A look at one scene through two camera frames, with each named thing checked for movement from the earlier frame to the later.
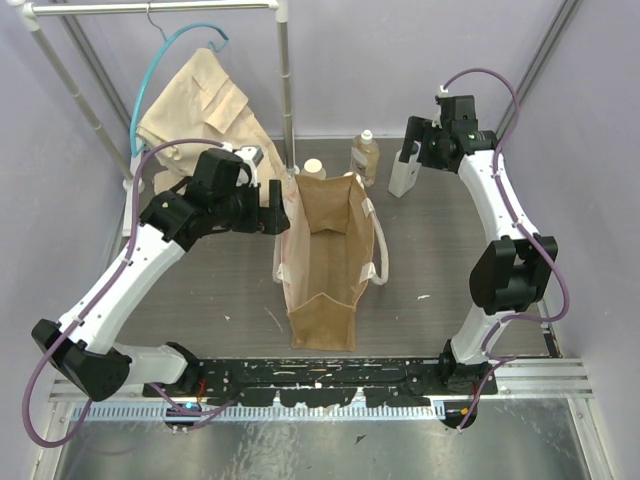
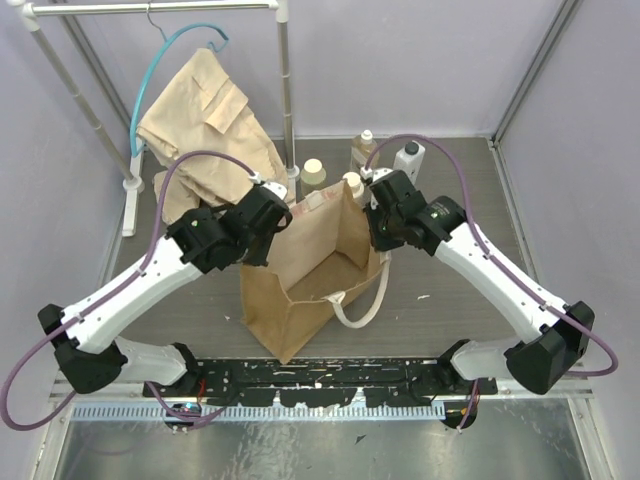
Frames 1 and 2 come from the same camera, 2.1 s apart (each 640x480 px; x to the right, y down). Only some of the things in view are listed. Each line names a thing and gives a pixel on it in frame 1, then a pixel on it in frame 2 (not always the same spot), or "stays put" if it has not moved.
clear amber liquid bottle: [364, 157] stays put
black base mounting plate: [321, 382] stays put
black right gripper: [420, 129] → [372, 210]
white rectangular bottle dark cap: [405, 175] stays put
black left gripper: [263, 212] → [270, 232]
